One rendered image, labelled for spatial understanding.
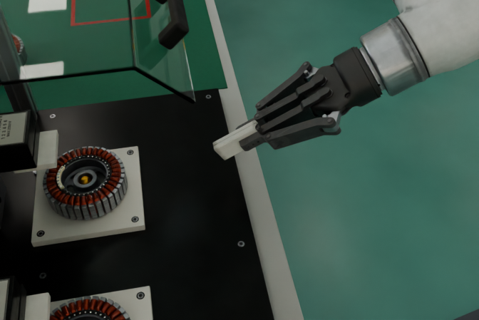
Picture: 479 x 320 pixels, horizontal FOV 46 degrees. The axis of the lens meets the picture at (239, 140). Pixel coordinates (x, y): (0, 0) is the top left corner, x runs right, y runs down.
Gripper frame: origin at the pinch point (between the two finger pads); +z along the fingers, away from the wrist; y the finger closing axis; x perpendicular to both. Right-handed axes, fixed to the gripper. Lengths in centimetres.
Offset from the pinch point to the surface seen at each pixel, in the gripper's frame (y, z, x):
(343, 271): 23, 12, -90
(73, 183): -0.6, 22.1, 8.7
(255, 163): 3.5, 2.0, -9.9
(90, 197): -4.4, 19.4, 8.3
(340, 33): 132, -17, -107
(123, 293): -17.3, 18.5, 3.5
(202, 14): 45.4, 4.0, -8.4
